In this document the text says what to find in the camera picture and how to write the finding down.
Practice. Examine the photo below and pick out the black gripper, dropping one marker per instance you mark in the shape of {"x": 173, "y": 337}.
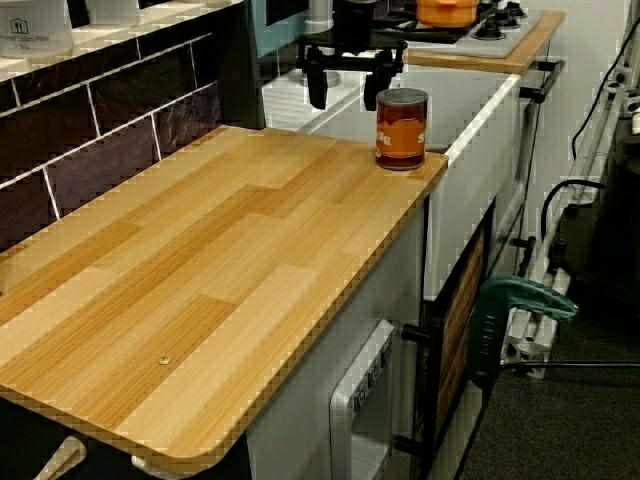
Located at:
{"x": 360, "y": 47}

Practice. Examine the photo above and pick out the orange brown soup can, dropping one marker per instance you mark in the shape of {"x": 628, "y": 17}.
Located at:
{"x": 401, "y": 131}

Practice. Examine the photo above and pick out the white toy sink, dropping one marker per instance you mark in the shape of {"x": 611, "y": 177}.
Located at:
{"x": 480, "y": 145}

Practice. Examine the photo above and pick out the teal plastic box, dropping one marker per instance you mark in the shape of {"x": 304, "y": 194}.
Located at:
{"x": 260, "y": 30}

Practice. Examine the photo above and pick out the orange toy pot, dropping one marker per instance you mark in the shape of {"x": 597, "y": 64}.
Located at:
{"x": 445, "y": 12}

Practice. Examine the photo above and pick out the black stove knob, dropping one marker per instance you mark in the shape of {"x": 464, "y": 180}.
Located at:
{"x": 515, "y": 10}
{"x": 488, "y": 31}

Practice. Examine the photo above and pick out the white toy stove top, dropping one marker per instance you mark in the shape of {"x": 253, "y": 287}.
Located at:
{"x": 505, "y": 42}

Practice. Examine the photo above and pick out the white plain plastic tub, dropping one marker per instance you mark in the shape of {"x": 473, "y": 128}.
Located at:
{"x": 112, "y": 11}

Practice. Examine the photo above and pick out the wood panel cabinet door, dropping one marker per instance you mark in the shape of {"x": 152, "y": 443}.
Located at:
{"x": 457, "y": 330}

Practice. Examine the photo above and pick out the white toy kitchen cabinet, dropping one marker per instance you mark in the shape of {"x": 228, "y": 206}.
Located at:
{"x": 295, "y": 390}

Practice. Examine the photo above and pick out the grey toy dishwasher door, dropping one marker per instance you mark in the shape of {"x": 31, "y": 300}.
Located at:
{"x": 365, "y": 395}

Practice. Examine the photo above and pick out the white printed plastic tub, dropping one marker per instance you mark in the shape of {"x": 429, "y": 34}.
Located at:
{"x": 35, "y": 30}

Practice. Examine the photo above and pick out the brass screw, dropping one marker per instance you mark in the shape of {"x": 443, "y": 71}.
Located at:
{"x": 163, "y": 359}

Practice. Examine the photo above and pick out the white peg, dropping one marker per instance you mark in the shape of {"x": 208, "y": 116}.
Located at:
{"x": 60, "y": 457}

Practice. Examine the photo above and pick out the dark upright post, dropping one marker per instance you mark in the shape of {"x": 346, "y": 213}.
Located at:
{"x": 240, "y": 65}

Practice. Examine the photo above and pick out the aluminium frame rail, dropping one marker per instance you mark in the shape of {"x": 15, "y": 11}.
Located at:
{"x": 545, "y": 290}

